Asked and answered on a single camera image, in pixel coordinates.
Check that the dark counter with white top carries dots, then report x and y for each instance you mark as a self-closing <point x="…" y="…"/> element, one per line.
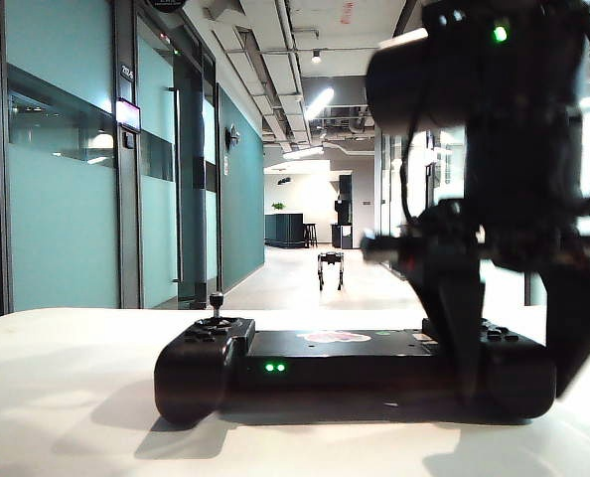
<point x="282" y="231"/>

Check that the round wall-mounted lamp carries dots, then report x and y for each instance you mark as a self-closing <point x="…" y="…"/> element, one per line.
<point x="233" y="136"/>

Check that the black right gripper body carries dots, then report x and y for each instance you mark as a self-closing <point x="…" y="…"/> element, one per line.
<point x="523" y="243"/>

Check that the green potted plant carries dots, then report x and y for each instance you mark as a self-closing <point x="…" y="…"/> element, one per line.
<point x="278" y="206"/>

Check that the white wall notice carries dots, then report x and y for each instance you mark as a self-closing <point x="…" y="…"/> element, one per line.
<point x="226" y="165"/>

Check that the pale rectangular label sticker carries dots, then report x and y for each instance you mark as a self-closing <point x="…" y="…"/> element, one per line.
<point x="420" y="335"/>
<point x="424" y="342"/>

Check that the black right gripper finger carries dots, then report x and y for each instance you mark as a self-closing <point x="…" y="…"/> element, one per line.
<point x="583" y="323"/>
<point x="456" y="308"/>

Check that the small ceiling spotlight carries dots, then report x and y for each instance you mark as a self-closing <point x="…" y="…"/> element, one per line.
<point x="316" y="57"/>

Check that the long white ceiling light strip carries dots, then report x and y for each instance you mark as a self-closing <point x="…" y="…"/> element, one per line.
<point x="302" y="153"/>
<point x="319" y="103"/>

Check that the room number plate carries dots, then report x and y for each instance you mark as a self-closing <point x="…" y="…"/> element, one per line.
<point x="127" y="72"/>

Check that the purple room display screen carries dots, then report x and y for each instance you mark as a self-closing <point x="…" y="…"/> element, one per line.
<point x="128" y="115"/>

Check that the black ceiling track spotlights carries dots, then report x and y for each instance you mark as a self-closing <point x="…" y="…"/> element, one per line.
<point x="284" y="181"/>

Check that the black door access reader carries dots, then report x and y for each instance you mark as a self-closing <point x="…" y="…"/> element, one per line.
<point x="129" y="140"/>

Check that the black remote joystick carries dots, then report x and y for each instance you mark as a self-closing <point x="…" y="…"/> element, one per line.
<point x="216" y="299"/>

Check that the tall black cabinet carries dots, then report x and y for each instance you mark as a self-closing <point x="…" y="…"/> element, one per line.
<point x="345" y="199"/>

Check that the black quadruped robot dog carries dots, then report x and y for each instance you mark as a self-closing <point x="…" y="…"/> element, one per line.
<point x="330" y="258"/>

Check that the black handheld remote control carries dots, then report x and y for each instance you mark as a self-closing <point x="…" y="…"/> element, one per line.
<point x="349" y="377"/>

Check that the dark wooden bar stool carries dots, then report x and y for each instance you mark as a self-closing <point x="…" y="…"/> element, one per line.
<point x="310" y="229"/>

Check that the red cartoon sticker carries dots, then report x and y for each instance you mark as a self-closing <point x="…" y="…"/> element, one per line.
<point x="335" y="337"/>

